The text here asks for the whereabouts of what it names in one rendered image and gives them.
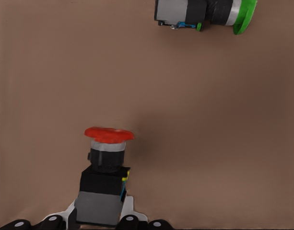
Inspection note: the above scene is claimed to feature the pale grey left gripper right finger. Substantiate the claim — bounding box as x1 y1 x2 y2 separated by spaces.
118 195 149 230

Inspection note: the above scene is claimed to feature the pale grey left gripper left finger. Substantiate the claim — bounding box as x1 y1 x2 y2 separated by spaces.
42 200 82 230

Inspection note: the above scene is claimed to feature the red button switch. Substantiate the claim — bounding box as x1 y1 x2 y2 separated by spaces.
73 126 135 228

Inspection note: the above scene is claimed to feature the green button switch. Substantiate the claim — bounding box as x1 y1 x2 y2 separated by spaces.
153 0 258 35

